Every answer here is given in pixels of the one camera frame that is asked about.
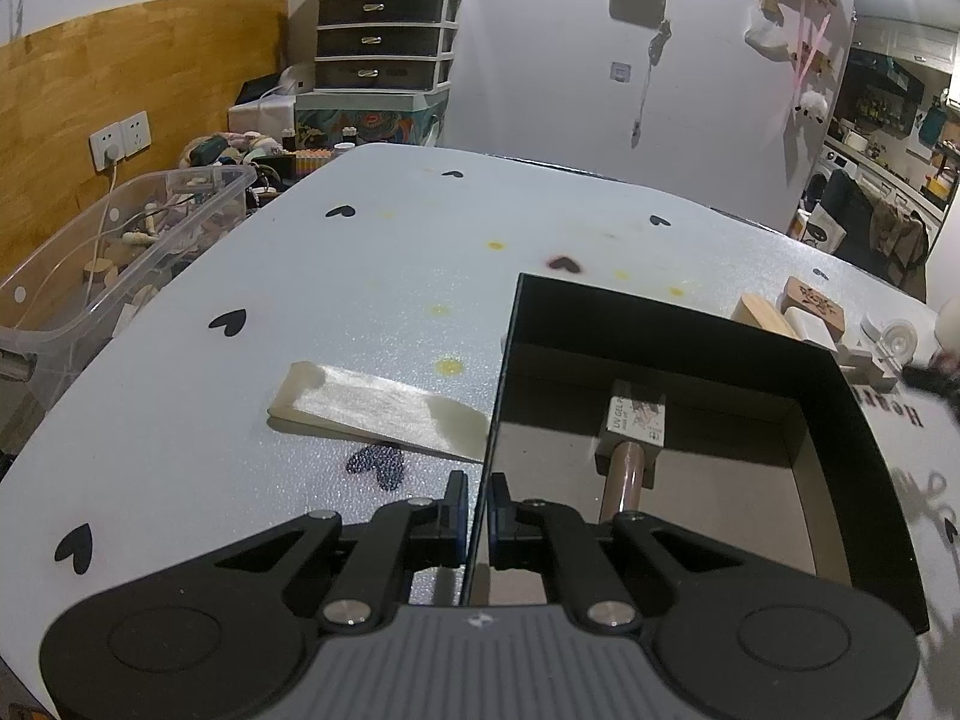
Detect white washing machine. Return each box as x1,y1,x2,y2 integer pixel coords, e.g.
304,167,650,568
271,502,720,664
806,139,852,211

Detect white charging cable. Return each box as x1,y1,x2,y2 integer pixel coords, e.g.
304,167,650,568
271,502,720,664
79,154,151,301

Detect wooden stamp with paper label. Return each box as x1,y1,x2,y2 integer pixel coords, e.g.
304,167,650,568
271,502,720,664
596,379,668,526

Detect carved wooden block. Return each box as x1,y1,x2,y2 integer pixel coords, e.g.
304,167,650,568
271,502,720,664
780,276,847,338

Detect white tote bag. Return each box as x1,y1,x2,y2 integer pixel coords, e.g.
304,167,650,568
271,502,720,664
791,206,848,256

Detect hanging grey cord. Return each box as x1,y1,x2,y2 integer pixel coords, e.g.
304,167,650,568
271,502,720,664
630,19,672,151

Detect white curved lamp device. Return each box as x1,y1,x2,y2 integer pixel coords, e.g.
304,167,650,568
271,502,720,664
274,64,316,98

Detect white charger adapter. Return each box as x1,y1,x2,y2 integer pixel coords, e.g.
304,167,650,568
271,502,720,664
784,311,837,350

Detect pile of small toys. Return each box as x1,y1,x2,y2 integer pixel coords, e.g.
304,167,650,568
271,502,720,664
180,131,331,188

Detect clear plastic storage bin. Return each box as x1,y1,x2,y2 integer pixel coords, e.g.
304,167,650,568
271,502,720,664
0,165,260,428

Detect wooden oval piece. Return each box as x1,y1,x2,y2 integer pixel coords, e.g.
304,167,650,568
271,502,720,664
731,292,800,342

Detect colourful patterned cabinet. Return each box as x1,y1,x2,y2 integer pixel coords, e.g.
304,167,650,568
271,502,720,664
294,90,449,155

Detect white plastic suction hook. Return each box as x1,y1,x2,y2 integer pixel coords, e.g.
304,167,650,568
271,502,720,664
836,315,920,391

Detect black cardboard box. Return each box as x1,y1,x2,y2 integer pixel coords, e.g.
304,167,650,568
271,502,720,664
459,274,931,635

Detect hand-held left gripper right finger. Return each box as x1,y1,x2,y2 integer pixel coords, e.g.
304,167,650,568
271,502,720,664
487,471,742,632

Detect white wall socket with plug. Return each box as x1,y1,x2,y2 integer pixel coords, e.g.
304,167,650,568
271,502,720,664
90,127,123,170

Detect pink ribbon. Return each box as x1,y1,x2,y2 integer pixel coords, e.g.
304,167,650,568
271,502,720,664
787,0,833,91

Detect white drawer unit dark drawers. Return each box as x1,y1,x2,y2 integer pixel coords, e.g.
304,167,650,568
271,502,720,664
313,0,460,91

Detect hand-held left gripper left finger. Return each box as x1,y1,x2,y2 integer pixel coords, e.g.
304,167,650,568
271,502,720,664
216,469,470,633

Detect black chair with clothes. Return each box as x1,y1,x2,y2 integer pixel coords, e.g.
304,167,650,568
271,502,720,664
817,169,931,290

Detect white box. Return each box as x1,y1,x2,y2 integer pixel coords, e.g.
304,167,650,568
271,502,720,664
229,97,297,143

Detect kitchen shelf with bottles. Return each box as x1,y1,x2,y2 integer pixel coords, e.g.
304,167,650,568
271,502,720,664
832,49,923,140

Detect pale beige wedge block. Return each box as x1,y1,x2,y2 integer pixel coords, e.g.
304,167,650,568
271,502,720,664
266,361,492,466

